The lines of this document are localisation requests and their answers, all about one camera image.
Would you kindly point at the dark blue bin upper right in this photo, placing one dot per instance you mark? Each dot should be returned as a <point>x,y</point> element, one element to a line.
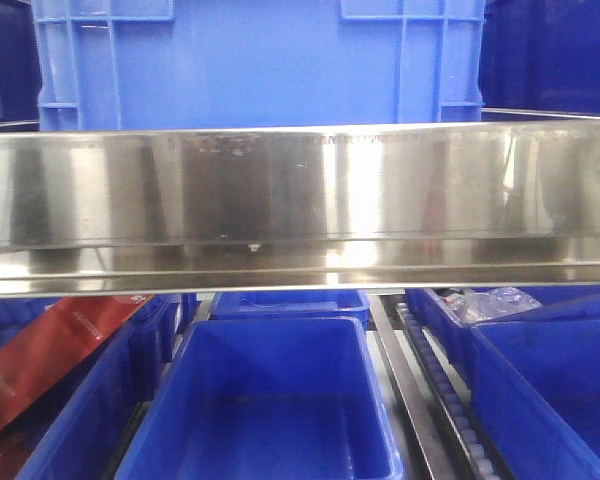
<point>541,55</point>

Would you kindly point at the dark blue bin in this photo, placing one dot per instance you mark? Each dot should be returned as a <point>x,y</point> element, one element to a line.
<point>541,55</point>
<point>20,79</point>

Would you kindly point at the red foil package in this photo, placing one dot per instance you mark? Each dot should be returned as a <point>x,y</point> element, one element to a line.
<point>52,345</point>

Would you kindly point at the stainless steel shelf front rail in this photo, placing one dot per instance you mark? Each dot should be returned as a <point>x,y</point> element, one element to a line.
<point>371,206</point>

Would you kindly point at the dark blue bin upper left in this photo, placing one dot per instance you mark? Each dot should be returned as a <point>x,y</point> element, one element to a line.
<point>20,79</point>

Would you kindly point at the blue bin rear middle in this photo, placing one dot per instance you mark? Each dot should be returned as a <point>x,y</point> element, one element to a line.
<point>291,303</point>

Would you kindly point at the steel divider rail left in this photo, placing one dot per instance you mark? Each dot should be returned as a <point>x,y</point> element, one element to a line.
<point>423,447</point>

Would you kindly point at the white roller track right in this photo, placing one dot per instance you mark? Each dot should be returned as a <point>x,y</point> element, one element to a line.
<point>470,445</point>

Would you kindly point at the blue bin lower left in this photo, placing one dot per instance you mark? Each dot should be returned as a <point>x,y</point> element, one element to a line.
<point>73,429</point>

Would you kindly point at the blue bin rear right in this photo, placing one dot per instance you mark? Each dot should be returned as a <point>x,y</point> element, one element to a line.
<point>431,308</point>

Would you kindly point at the light blue plastic bin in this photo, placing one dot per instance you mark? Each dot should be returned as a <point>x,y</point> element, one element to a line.
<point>124,65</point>

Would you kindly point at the blue bin lower right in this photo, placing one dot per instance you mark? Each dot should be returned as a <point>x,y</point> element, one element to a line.
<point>536,390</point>

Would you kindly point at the blue bin lower middle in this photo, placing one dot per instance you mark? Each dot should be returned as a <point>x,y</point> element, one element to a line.
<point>267,399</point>

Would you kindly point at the clear plastic bag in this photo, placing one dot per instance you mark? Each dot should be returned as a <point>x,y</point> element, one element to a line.
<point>476,306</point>

